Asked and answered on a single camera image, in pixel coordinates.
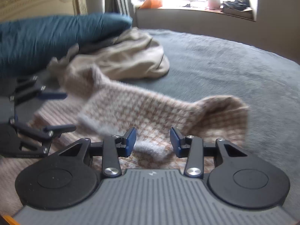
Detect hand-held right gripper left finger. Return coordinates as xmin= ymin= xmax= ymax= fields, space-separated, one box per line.
xmin=58 ymin=127 xmax=137 ymax=178

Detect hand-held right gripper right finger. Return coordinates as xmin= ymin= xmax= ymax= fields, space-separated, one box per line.
xmin=170 ymin=127 xmax=248 ymax=179

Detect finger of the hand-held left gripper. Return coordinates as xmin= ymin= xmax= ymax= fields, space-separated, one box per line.
xmin=10 ymin=76 xmax=68 ymax=104
xmin=9 ymin=119 xmax=77 ymax=156

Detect beige houndstooth knit sweater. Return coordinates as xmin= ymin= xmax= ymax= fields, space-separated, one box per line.
xmin=0 ymin=65 xmax=249 ymax=214

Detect blue pillow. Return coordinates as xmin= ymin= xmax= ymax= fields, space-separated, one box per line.
xmin=0 ymin=13 xmax=133 ymax=77

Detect cream garment with dark lining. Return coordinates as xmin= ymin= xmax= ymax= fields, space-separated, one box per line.
xmin=47 ymin=27 xmax=170 ymax=80

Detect grey bed blanket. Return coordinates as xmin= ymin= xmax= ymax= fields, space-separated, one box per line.
xmin=35 ymin=28 xmax=300 ymax=188

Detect cream carved headboard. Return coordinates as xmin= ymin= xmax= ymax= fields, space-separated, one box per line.
xmin=0 ymin=0 xmax=88 ymax=22

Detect grey curtain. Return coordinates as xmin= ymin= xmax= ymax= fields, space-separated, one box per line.
xmin=110 ymin=0 xmax=137 ymax=20

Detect orange item on windowsill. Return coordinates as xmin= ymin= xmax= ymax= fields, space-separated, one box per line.
xmin=140 ymin=0 xmax=163 ymax=9

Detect pink pot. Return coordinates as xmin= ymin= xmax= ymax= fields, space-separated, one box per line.
xmin=207 ymin=0 xmax=221 ymax=11

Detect dark cloth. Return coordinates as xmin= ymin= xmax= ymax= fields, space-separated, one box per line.
xmin=223 ymin=0 xmax=250 ymax=8

